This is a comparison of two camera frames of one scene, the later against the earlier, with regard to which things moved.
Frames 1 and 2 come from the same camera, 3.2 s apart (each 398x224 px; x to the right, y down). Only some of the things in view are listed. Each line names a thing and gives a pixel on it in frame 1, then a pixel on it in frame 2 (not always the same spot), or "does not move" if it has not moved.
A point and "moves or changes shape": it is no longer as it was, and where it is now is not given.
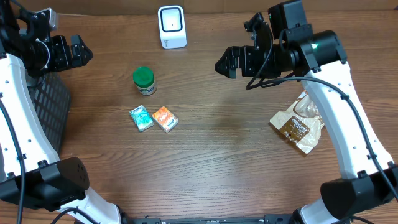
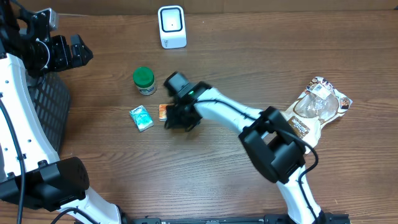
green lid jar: [143, 77] does not move
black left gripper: [66, 60] does not move
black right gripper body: [252, 63] to [182, 118]
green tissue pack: [142, 118] does not move
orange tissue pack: [167, 121] moves or changes shape
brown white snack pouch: [301, 122] does not move
